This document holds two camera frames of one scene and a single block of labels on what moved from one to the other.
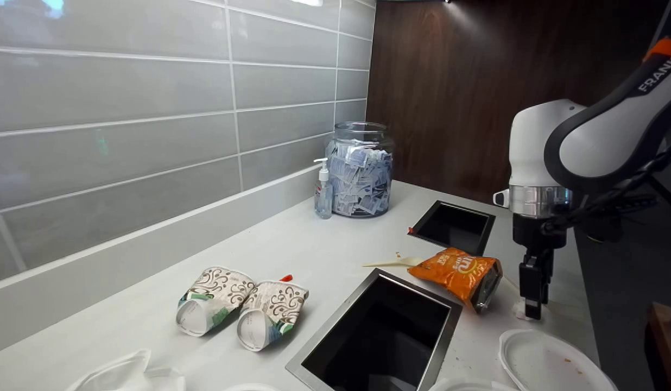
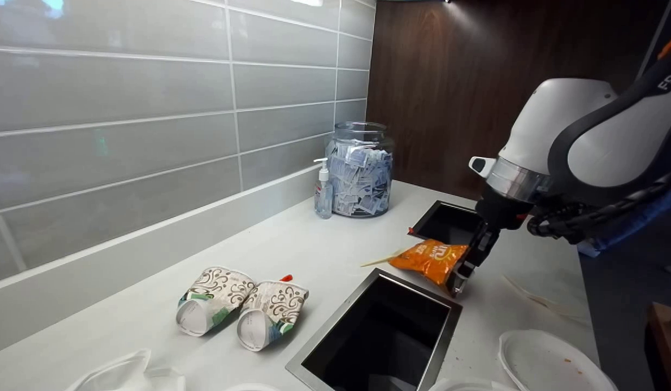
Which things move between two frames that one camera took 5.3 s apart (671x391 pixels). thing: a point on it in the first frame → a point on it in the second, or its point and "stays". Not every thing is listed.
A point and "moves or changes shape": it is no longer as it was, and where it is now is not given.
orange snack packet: [467, 274] moves or changes shape
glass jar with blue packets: [360, 168] stays
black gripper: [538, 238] → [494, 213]
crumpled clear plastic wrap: [130, 373] stays
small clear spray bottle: [325, 199] stays
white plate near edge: [542, 360] stays
